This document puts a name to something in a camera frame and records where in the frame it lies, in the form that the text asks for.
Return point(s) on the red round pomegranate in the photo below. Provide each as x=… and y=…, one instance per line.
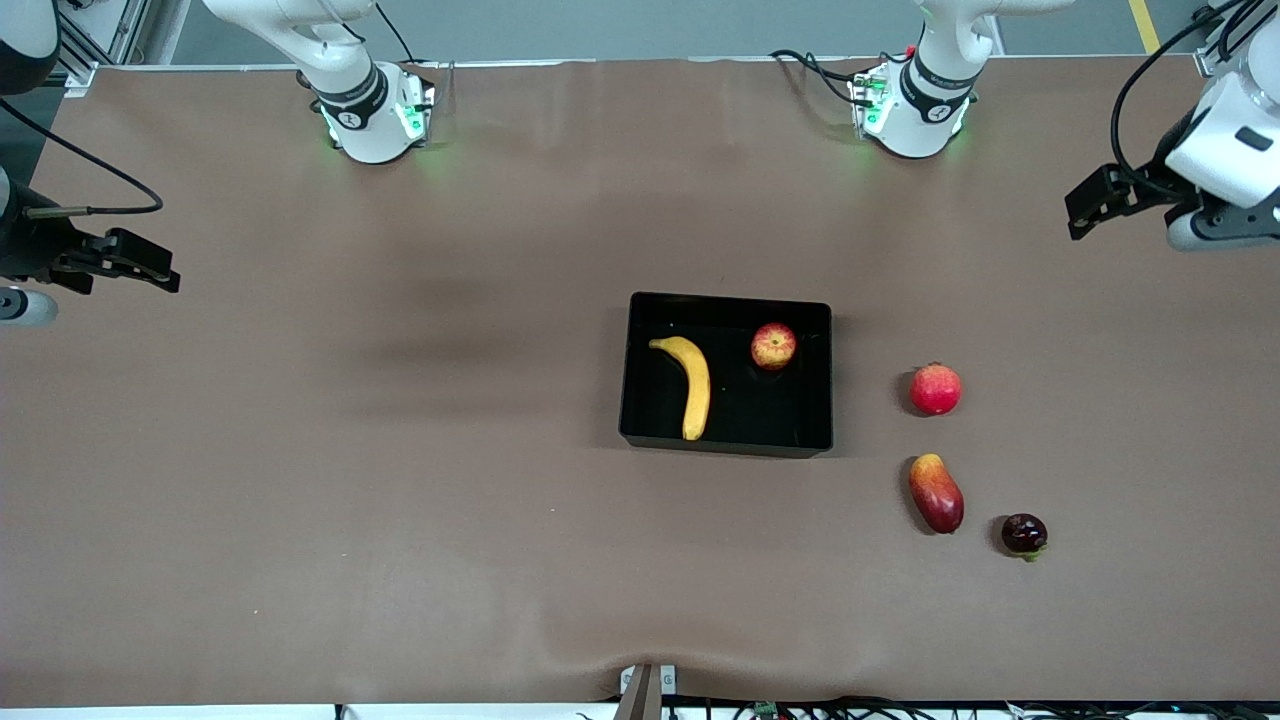
x=936, y=390

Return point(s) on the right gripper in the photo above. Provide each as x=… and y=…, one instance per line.
x=30, y=248

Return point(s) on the black rectangular plastic box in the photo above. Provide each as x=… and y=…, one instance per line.
x=740, y=420

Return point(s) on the red yellow apple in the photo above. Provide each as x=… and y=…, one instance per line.
x=774, y=346

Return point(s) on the aluminium frame profile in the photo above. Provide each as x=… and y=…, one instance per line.
x=90, y=40
x=1215, y=55

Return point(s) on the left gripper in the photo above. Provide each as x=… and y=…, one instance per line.
x=1150, y=186

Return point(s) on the red yellow mango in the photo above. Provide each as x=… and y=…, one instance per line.
x=937, y=495

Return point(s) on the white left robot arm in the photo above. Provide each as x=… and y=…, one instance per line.
x=925, y=110

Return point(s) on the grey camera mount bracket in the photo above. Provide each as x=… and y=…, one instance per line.
x=645, y=688

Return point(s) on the yellow banana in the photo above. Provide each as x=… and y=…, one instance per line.
x=695, y=385

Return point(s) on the dark purple mangosteen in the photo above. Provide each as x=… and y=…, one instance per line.
x=1024, y=534

